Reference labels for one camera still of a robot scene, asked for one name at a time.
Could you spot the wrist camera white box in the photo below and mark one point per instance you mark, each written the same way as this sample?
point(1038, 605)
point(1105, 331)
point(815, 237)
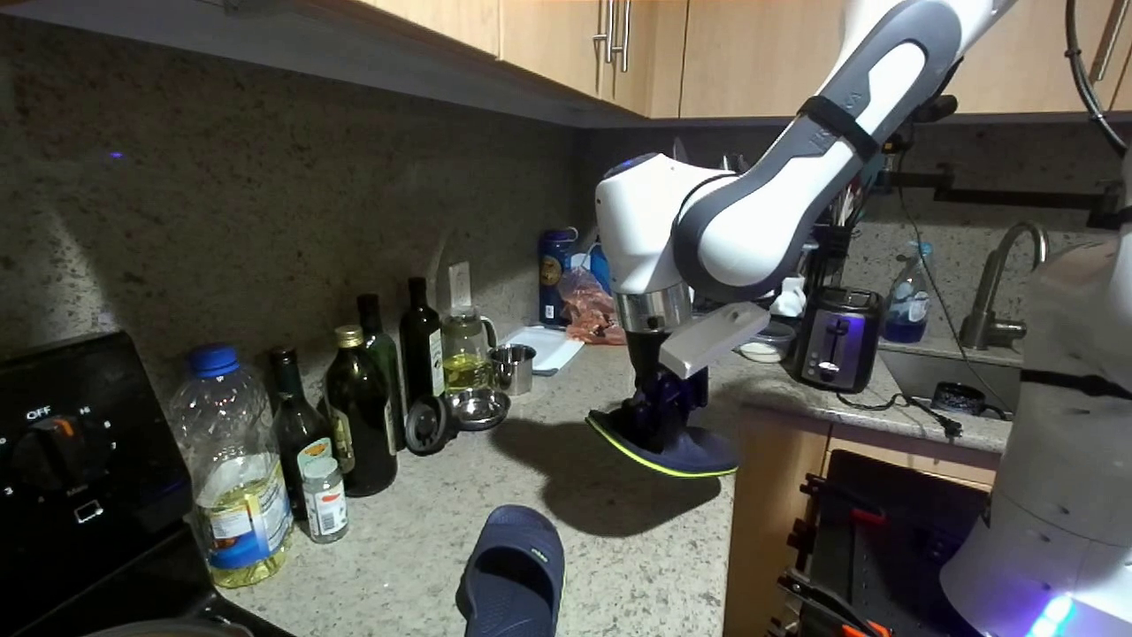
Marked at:
point(709, 338)

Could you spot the black toaster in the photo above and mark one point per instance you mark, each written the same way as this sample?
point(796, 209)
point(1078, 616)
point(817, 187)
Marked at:
point(836, 342)

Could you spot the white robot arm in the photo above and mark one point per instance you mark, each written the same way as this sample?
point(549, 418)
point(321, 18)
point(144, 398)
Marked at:
point(703, 252)

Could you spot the small spice jar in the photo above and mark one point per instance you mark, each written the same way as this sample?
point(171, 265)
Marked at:
point(323, 495)

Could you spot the black stove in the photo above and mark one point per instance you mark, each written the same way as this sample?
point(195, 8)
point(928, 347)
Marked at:
point(92, 503)

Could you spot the white wall outlet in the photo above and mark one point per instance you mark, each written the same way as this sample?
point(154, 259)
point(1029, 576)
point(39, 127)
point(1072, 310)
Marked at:
point(462, 293)

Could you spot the wooden upper cabinets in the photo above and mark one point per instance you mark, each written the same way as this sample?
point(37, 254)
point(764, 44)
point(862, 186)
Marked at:
point(761, 57)

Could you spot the black measuring scoop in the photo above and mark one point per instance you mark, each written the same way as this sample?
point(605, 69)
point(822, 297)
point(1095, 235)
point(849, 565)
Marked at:
point(424, 425)

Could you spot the dark wine bottle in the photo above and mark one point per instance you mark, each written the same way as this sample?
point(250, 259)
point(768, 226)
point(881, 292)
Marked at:
point(423, 343)

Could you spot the white plastic tray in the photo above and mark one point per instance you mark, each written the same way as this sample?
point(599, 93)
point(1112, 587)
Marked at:
point(552, 347)

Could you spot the navy slipper lower one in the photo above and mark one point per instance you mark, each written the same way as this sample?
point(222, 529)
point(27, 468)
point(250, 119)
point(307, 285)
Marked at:
point(509, 580)

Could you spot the navy slipper green sole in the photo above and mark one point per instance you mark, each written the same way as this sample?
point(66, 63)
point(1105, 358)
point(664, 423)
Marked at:
point(690, 455)

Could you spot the dark olive oil bottle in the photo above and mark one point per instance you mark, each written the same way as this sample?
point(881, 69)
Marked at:
point(358, 395)

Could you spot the small steel bowl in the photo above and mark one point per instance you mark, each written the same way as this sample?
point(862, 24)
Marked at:
point(479, 409)

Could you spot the glass oil pitcher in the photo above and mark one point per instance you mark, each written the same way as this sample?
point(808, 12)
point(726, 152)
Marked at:
point(468, 343)

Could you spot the clear plastic water bottle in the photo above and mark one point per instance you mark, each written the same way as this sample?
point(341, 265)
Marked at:
point(229, 443)

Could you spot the steel cup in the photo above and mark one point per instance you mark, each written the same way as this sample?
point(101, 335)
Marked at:
point(518, 370)

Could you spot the kitchen faucet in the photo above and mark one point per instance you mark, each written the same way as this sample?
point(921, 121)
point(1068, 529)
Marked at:
point(982, 322)

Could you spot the dish soap bottle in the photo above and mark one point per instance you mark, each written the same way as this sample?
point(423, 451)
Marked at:
point(907, 297)

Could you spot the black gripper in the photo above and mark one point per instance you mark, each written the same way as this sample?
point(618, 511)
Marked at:
point(659, 398)

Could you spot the green glass bottle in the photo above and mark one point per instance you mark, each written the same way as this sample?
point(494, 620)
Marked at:
point(381, 347)

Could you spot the snack bag on counter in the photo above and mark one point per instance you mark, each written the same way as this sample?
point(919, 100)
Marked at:
point(575, 286)

